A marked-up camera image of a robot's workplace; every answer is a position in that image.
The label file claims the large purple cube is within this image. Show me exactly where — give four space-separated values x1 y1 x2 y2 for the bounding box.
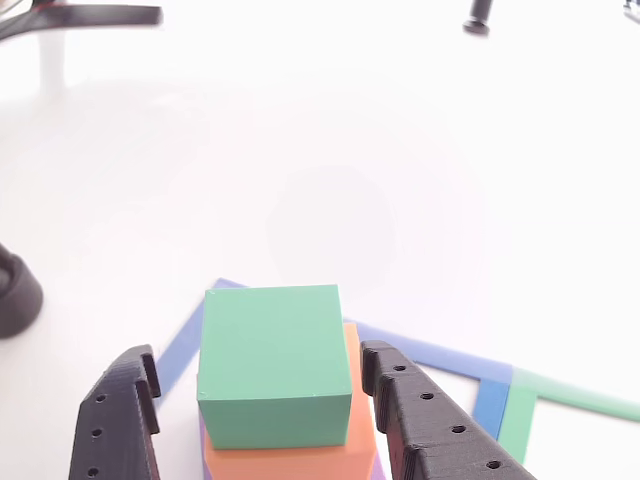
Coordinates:
198 409 387 480

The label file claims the orange cube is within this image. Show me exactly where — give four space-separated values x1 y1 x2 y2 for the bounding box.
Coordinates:
202 322 379 480

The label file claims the green cube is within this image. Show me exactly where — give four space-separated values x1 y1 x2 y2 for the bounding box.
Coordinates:
196 284 354 450

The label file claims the blue tape square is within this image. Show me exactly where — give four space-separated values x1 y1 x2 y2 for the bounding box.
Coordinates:
154 277 514 441

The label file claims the green tape square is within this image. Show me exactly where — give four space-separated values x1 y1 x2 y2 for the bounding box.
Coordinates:
496 367 640 466

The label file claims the black tripod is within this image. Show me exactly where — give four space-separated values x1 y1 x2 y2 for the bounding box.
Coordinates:
0 242 45 341

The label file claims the dark grey curved bar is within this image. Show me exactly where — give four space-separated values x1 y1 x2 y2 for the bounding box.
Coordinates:
0 0 165 44

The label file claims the white post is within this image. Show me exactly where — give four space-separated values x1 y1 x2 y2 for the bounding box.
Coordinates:
38 27 69 99

